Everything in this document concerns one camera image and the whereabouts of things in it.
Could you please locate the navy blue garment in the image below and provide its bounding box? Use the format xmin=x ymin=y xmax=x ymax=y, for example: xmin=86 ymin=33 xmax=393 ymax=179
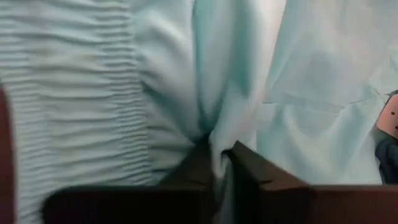
xmin=374 ymin=90 xmax=398 ymax=185

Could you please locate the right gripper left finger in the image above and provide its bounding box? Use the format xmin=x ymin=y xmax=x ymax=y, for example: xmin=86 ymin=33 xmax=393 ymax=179
xmin=42 ymin=139 xmax=216 ymax=224

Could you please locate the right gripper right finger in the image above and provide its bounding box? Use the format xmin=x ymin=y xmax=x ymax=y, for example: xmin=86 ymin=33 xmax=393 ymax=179
xmin=229 ymin=141 xmax=398 ymax=224

